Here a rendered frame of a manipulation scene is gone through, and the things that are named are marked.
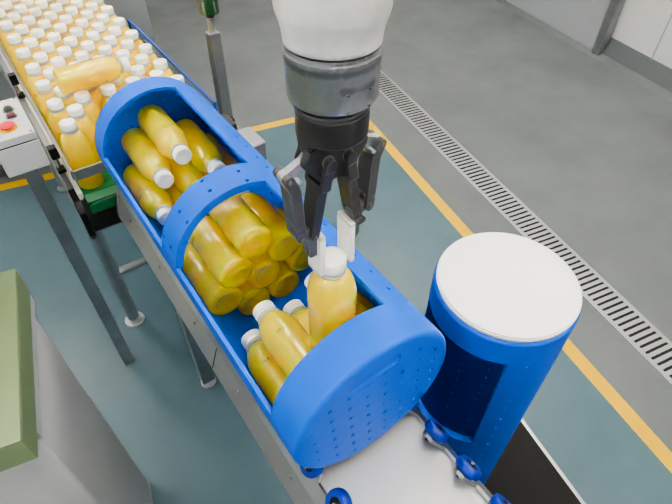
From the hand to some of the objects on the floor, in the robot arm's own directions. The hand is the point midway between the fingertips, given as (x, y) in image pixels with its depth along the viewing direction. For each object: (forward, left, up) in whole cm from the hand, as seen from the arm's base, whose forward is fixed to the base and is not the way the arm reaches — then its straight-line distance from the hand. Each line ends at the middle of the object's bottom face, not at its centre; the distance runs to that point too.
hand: (331, 244), depth 65 cm
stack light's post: (+23, +122, -135) cm, 183 cm away
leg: (-16, +73, -134) cm, 154 cm away
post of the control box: (-40, +98, -134) cm, 171 cm away
